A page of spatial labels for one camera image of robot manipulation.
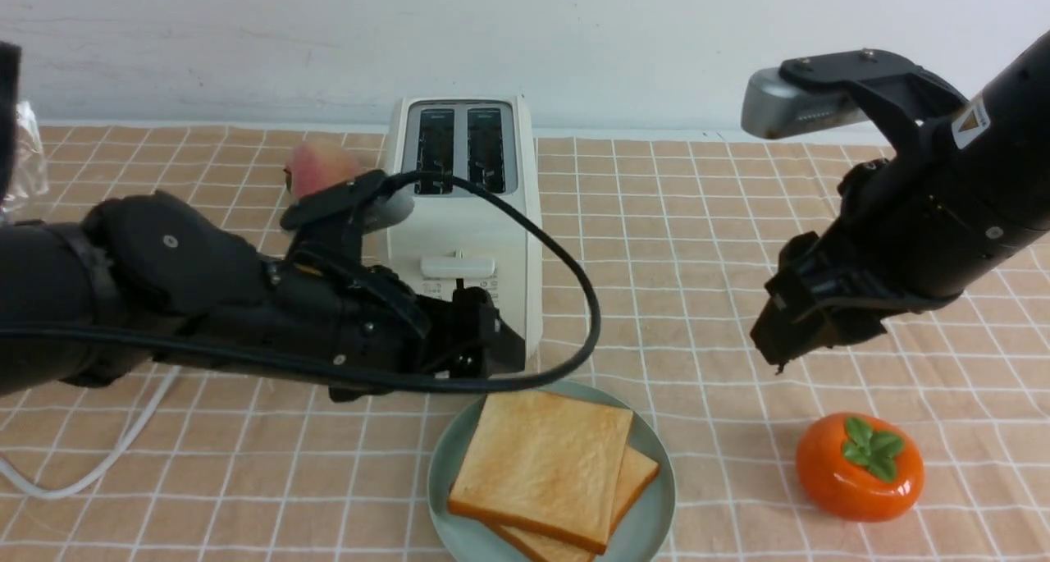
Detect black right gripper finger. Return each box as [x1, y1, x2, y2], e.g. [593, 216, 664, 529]
[750, 299, 830, 374]

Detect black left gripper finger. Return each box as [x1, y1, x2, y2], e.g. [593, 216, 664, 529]
[443, 286, 503, 350]
[427, 345, 526, 379]

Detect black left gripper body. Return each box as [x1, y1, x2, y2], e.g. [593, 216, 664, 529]
[258, 255, 423, 374]

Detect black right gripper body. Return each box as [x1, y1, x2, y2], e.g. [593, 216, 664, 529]
[765, 232, 959, 349]

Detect toast slice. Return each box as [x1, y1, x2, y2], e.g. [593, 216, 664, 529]
[449, 391, 634, 555]
[485, 446, 660, 562]

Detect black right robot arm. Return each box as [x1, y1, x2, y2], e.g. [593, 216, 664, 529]
[740, 35, 1049, 370]

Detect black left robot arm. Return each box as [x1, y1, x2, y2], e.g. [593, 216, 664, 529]
[1, 148, 527, 404]

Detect white two-slot toaster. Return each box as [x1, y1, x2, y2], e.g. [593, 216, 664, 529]
[375, 96, 543, 365]

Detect pink peach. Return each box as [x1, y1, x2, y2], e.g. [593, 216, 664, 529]
[284, 140, 365, 202]

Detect orange persimmon with green leaf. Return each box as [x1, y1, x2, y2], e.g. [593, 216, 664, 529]
[795, 412, 926, 523]

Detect light green round plate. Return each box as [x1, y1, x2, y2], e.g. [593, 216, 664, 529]
[427, 380, 676, 561]

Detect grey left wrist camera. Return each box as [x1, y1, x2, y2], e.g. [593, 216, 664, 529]
[280, 168, 416, 236]

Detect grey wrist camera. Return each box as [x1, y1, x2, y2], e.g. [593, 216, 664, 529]
[741, 49, 969, 165]
[280, 168, 416, 236]

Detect black camera cable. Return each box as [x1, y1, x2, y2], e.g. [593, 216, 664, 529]
[0, 171, 602, 395]

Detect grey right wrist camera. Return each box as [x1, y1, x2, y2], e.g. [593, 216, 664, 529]
[741, 49, 969, 165]

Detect white toaster power cable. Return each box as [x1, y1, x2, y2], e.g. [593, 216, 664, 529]
[0, 365, 183, 499]

